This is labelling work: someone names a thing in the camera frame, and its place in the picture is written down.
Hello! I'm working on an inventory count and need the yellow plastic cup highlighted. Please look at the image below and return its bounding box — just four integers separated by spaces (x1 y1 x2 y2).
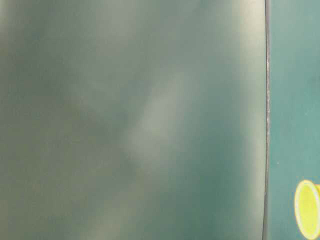
294 180 320 240

